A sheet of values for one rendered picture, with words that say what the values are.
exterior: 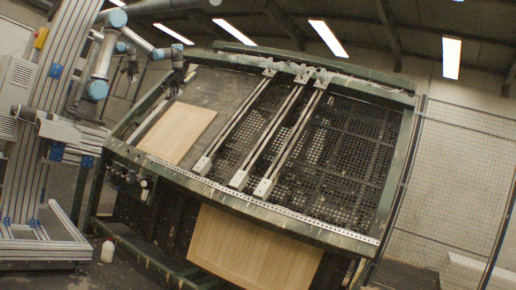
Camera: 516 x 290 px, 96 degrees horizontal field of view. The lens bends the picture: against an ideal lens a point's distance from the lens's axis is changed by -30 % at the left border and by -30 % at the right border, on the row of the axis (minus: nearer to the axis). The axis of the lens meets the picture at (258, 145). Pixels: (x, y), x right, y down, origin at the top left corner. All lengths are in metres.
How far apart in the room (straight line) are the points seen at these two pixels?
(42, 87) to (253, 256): 1.73
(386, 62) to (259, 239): 5.75
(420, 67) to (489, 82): 1.60
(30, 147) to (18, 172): 0.18
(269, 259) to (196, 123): 1.12
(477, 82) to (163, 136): 6.09
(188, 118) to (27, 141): 1.29
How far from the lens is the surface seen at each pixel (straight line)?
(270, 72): 2.61
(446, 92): 6.84
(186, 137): 2.36
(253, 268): 2.13
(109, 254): 2.45
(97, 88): 1.78
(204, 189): 1.98
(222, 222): 2.18
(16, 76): 1.92
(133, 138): 2.54
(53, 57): 2.01
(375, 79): 2.94
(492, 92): 6.97
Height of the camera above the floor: 1.15
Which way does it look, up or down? 2 degrees up
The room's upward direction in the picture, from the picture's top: 18 degrees clockwise
